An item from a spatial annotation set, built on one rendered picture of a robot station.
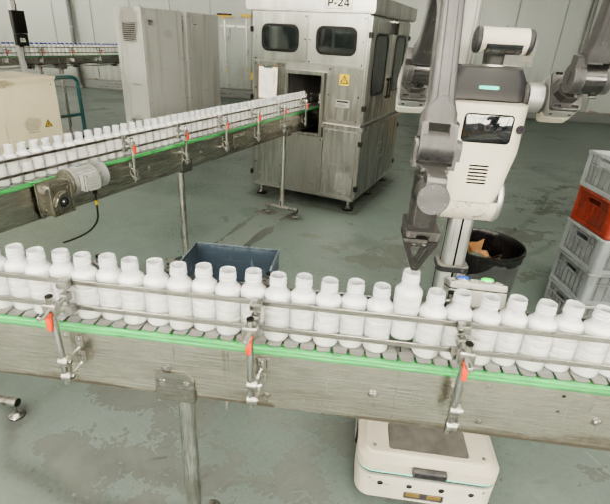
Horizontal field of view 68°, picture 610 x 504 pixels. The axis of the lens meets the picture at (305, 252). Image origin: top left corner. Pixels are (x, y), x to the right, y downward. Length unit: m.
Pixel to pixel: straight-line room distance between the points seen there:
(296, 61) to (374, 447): 3.73
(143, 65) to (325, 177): 3.19
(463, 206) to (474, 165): 0.14
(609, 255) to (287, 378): 2.46
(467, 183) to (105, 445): 1.82
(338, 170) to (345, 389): 3.75
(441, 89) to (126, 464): 1.87
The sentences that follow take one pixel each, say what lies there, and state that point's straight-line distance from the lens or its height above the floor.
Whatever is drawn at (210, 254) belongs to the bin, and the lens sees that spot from 1.70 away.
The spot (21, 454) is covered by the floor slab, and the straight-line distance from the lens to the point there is 2.40.
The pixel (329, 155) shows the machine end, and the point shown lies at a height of 0.57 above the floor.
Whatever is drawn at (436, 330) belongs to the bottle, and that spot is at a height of 1.08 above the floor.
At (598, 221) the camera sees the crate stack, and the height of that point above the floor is 0.74.
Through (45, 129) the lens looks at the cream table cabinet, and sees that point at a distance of 5.24.
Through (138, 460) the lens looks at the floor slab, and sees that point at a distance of 2.21.
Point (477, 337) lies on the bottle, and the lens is 1.07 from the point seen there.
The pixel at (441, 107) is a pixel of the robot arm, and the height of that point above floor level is 1.54.
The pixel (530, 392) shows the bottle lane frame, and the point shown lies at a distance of 1.16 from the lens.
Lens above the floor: 1.65
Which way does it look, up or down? 26 degrees down
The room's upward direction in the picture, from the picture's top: 3 degrees clockwise
